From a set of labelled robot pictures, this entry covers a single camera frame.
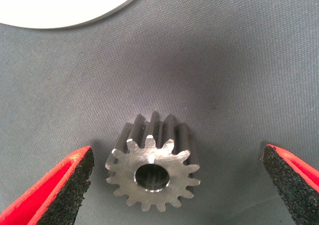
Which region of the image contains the dark table cloth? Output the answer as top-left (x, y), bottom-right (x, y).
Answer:
top-left (0, 0), bottom-right (319, 225)

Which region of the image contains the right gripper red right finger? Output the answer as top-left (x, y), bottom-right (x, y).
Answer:
top-left (259, 143), bottom-right (319, 225)

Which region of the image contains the small steel planetary gear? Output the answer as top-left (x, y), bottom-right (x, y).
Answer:
top-left (104, 111), bottom-right (201, 213)

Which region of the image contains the round metal carrier plate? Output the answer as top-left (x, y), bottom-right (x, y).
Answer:
top-left (0, 0), bottom-right (146, 30)

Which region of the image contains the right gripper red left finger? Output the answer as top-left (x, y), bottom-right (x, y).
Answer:
top-left (0, 145), bottom-right (95, 225)

